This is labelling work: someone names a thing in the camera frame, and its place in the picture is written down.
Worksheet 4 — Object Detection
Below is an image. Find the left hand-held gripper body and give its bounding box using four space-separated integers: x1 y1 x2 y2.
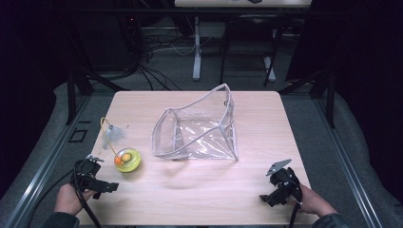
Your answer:
73 154 106 193

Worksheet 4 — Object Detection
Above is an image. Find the black chair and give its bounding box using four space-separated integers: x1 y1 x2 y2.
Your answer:
219 13 284 88

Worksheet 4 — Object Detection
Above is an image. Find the bundle of floor cables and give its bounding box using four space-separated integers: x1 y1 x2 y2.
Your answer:
136 29 198 92

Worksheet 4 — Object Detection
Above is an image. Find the white desk leg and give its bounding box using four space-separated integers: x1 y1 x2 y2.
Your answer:
192 16 202 82
263 56 277 84

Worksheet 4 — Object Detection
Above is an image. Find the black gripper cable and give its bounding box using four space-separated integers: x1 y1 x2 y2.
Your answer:
27 169 75 228
288 180 303 228
71 164 103 228

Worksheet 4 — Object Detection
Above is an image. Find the yellow cat toy with feather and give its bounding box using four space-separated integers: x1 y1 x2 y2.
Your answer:
100 117 143 174

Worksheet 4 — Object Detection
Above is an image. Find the black metal stand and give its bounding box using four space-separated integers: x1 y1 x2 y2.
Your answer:
278 68 337 129
65 67 131 126

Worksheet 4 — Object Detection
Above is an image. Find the black tape square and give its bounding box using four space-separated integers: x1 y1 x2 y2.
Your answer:
67 127 89 143

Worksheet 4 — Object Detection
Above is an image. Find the person's right hand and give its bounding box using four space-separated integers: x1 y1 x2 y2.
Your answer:
289 183 338 219

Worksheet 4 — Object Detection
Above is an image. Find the aluminium rail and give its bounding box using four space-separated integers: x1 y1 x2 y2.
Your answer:
313 97 385 228
4 94 93 228

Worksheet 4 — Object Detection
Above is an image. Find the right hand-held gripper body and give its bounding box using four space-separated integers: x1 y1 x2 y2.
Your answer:
265 159 302 203

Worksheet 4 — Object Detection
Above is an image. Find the clear plastic zipper pouch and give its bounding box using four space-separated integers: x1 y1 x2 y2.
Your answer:
151 83 240 162

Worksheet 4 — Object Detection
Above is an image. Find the person's left hand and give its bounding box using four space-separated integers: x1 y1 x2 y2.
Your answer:
53 182 96 217

